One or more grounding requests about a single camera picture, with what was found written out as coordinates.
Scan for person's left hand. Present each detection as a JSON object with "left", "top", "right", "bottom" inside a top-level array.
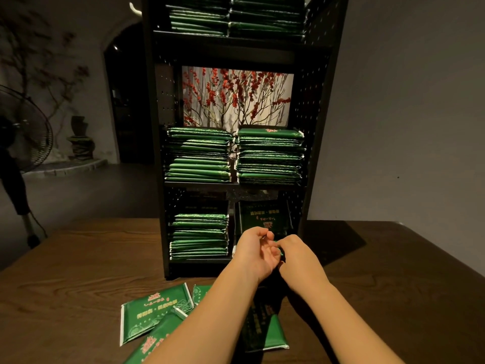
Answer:
[{"left": 229, "top": 225, "right": 283, "bottom": 285}]

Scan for person's right hand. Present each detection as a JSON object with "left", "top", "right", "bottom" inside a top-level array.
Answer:
[{"left": 276, "top": 234, "right": 330, "bottom": 296}]

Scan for black metal shelf rack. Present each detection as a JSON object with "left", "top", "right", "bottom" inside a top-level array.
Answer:
[{"left": 141, "top": 0, "right": 351, "bottom": 281}]

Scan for person's right forearm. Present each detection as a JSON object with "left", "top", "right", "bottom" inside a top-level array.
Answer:
[{"left": 299, "top": 280, "right": 406, "bottom": 364}]

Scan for person's left forearm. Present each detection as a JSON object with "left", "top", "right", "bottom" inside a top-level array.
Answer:
[{"left": 144, "top": 270, "right": 262, "bottom": 364}]

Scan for red berry branches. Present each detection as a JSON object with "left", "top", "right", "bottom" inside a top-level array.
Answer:
[{"left": 182, "top": 68, "right": 294, "bottom": 132}]

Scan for dark vase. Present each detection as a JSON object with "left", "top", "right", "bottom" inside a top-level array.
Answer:
[{"left": 67, "top": 115, "right": 96, "bottom": 161}]

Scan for black standing fan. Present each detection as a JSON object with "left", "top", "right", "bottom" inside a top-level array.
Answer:
[{"left": 0, "top": 84, "right": 56, "bottom": 249}]

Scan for bare branched tree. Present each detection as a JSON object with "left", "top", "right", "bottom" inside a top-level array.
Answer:
[{"left": 0, "top": 11, "right": 90, "bottom": 126}]

